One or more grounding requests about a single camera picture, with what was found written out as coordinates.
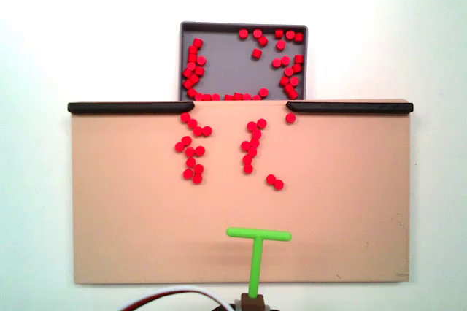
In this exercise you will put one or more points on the green T-shaped pusher tool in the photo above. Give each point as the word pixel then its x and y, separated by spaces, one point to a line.
pixel 257 252

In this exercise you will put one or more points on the red cylindrical granule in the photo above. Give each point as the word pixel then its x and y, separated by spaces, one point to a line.
pixel 188 84
pixel 198 42
pixel 201 60
pixel 251 126
pixel 192 92
pixel 247 159
pixel 247 96
pixel 188 173
pixel 248 168
pixel 197 130
pixel 289 88
pixel 199 150
pixel 263 92
pixel 255 142
pixel 207 130
pixel 207 97
pixel 298 37
pixel 281 45
pixel 197 178
pixel 188 73
pixel 257 33
pixel 270 179
pixel 238 96
pixel 263 40
pixel 296 68
pixel 252 151
pixel 257 53
pixel 199 96
pixel 261 123
pixel 179 146
pixel 192 58
pixel 229 98
pixel 199 70
pixel 279 33
pixel 298 59
pixel 186 140
pixel 246 145
pixel 216 97
pixel 243 33
pixel 198 168
pixel 185 117
pixel 285 60
pixel 290 117
pixel 285 81
pixel 194 79
pixel 257 98
pixel 192 123
pixel 292 92
pixel 191 66
pixel 256 134
pixel 190 161
pixel 290 34
pixel 193 49
pixel 189 151
pixel 294 81
pixel 278 184
pixel 289 71
pixel 277 63

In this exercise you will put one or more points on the beige rectangular board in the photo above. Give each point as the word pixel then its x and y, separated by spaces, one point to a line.
pixel 146 234

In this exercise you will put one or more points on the grey plastic tray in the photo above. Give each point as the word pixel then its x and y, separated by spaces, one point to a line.
pixel 226 70

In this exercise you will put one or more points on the black edge rail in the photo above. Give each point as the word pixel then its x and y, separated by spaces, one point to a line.
pixel 350 107
pixel 127 107

